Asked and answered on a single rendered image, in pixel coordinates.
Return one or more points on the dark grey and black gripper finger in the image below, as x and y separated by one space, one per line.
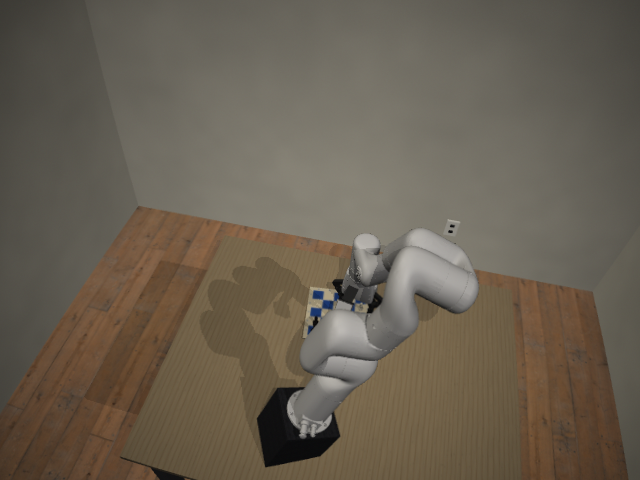
337 284
375 303

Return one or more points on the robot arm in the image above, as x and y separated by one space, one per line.
346 345

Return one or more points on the blue and cream chessboard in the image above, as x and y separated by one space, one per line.
320 302

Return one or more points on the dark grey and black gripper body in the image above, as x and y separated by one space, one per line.
364 294

